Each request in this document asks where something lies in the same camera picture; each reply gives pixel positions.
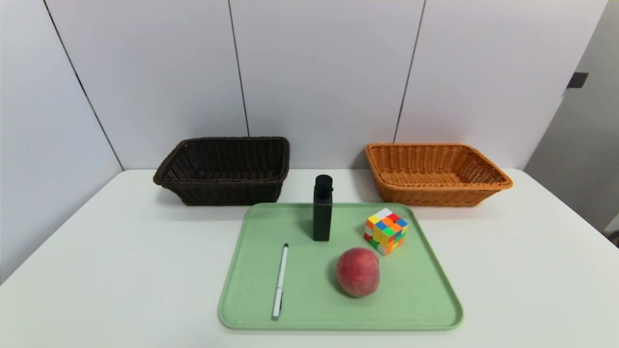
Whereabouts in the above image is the light green plastic tray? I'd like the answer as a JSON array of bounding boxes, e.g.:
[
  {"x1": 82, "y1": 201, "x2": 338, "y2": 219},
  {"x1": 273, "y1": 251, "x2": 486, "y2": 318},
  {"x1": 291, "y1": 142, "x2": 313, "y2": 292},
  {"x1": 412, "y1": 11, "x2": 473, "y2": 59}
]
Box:
[{"x1": 218, "y1": 202, "x2": 464, "y2": 332}]

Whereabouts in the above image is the orange wicker basket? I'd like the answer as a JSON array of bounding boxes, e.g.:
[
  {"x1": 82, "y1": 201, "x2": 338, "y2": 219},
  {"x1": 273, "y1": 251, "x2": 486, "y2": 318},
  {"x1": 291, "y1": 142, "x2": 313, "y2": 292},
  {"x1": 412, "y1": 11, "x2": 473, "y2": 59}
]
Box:
[{"x1": 365, "y1": 142, "x2": 514, "y2": 208}]

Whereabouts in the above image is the red peach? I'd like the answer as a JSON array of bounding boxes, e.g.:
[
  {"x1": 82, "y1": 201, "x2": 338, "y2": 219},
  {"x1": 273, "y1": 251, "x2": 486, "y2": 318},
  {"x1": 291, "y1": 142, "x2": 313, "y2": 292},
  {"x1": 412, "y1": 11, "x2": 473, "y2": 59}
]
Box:
[{"x1": 336, "y1": 247, "x2": 381, "y2": 298}]

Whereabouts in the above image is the black rectangular bottle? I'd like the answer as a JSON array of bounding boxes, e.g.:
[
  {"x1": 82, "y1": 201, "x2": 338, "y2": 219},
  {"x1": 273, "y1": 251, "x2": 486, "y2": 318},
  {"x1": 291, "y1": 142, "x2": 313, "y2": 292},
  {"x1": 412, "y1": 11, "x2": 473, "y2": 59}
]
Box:
[{"x1": 312, "y1": 174, "x2": 334, "y2": 242}]

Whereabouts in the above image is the multicoloured puzzle cube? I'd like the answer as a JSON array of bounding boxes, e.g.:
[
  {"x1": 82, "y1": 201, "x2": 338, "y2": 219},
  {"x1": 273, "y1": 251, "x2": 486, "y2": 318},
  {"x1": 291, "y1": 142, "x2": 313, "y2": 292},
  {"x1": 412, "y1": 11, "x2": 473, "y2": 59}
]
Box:
[{"x1": 364, "y1": 208, "x2": 409, "y2": 256}]

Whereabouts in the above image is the white pen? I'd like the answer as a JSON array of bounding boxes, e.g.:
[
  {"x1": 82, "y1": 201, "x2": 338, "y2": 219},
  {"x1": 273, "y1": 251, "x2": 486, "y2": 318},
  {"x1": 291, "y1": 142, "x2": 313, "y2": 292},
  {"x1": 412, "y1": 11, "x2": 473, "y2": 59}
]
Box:
[{"x1": 271, "y1": 243, "x2": 289, "y2": 321}]

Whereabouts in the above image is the dark brown wicker basket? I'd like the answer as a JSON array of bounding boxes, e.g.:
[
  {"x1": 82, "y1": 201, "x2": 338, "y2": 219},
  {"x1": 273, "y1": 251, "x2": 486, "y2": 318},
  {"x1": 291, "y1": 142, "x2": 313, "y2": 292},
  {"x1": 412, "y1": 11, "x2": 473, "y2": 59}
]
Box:
[{"x1": 153, "y1": 136, "x2": 291, "y2": 206}]

